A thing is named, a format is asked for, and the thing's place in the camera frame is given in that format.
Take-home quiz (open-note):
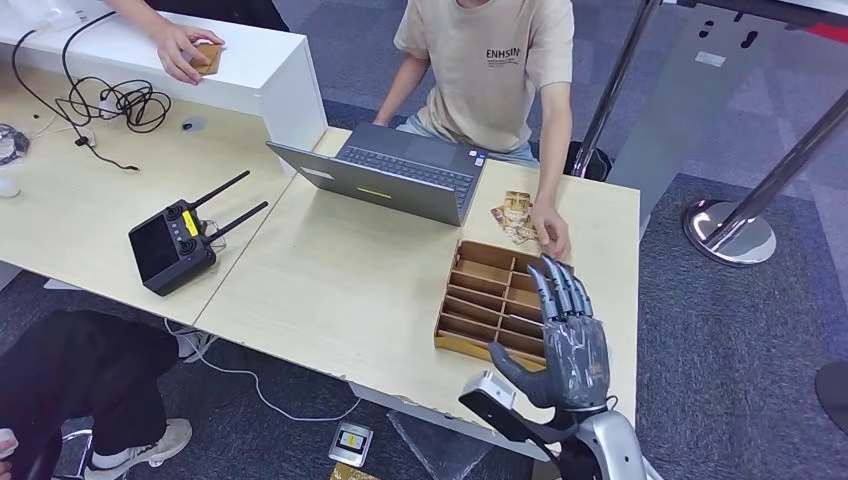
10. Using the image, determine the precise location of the black remote controller with antennas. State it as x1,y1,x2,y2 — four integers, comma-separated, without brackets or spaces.
127,170,270,298

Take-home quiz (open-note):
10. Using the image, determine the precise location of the black cable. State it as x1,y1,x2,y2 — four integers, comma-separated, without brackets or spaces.
11,11,174,172

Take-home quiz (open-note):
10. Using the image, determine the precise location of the white desk frame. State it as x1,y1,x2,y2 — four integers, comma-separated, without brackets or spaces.
345,384,564,480

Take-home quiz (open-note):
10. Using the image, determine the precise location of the white cable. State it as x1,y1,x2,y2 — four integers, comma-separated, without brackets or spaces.
164,319,362,424

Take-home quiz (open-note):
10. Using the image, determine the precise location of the white counter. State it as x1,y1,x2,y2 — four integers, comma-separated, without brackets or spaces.
0,0,329,177

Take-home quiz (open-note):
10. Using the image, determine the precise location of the white sneaker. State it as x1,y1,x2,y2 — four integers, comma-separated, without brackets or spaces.
173,329,220,364
82,417,193,480

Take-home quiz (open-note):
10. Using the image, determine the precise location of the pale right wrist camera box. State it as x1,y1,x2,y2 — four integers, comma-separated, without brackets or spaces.
463,370,518,412

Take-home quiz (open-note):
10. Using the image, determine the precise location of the coiled grey cable bundle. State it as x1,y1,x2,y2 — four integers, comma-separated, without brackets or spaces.
0,123,31,167

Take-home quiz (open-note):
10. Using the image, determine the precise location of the black beam with red end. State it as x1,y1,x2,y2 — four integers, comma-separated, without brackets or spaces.
675,0,848,46

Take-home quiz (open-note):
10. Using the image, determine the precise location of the brown wooden block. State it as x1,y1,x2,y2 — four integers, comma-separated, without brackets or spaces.
190,42,223,75

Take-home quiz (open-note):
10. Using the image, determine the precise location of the person's left hand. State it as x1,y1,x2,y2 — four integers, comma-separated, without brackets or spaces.
529,198,572,261

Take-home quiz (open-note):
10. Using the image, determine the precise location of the grey laptop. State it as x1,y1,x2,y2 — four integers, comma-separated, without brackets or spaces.
264,121,490,229

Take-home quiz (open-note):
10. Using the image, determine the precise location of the person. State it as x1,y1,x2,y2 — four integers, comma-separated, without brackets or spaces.
102,0,291,86
0,309,220,480
372,0,576,261

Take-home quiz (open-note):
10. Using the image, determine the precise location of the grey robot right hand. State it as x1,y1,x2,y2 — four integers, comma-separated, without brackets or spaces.
488,253,612,412

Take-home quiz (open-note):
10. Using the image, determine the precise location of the grey panel with holes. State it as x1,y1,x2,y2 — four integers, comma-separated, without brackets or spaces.
606,3,793,223

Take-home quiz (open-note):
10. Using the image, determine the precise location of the silver device with yellow sticker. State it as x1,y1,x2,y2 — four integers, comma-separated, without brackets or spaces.
327,421,376,470

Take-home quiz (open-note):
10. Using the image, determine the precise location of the person's right hand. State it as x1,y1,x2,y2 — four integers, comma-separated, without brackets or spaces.
153,23,227,86

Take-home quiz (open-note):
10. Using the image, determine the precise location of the black round object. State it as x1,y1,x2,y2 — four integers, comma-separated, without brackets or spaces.
814,360,848,437

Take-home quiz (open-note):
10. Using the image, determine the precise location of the chrome stanchion post black base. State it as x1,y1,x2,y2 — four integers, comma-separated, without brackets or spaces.
566,0,664,181

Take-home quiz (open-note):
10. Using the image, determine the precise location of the chrome chair leg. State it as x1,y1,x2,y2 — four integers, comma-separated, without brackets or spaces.
51,429,97,480

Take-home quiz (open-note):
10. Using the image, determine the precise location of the brown divided organizer box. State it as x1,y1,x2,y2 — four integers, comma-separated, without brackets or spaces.
433,239,574,372

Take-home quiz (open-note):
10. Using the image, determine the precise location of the gold card pack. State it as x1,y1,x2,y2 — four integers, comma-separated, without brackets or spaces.
329,462,377,480

